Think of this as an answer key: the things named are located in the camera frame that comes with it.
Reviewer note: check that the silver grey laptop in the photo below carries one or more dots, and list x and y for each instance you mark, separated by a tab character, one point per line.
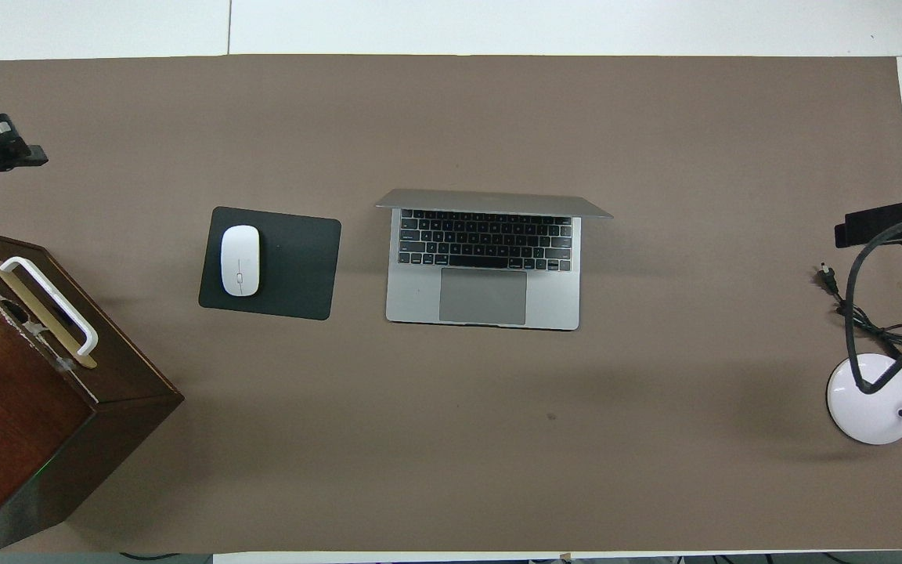
490	282

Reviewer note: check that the white desk lamp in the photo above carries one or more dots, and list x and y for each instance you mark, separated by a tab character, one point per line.
870	407

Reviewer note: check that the brown table mat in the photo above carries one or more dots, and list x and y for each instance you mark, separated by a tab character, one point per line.
654	125

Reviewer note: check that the dark brown wooden box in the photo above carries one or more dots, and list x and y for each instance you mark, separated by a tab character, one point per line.
5	407

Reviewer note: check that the white computer mouse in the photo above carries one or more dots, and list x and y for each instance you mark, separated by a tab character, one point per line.
239	260

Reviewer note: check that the black mouse pad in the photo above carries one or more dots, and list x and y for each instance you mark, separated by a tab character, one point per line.
294	262

